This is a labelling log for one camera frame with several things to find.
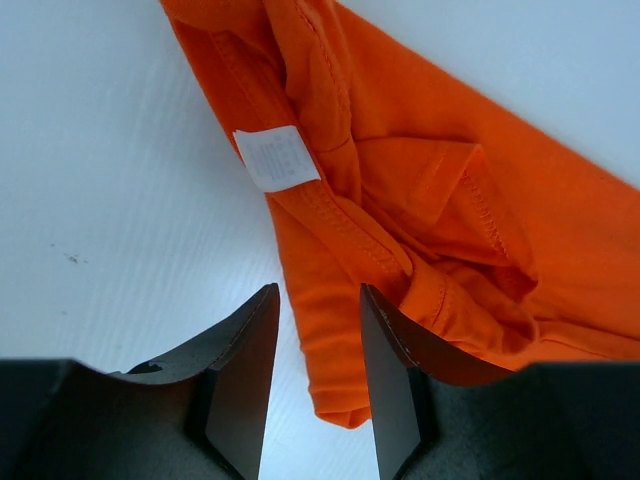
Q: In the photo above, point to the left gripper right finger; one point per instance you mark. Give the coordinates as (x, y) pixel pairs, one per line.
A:
(401, 357)

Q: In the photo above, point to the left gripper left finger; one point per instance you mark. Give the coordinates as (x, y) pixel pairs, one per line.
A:
(230, 367)

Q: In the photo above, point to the orange t-shirt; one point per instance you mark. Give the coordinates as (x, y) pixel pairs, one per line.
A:
(475, 224)

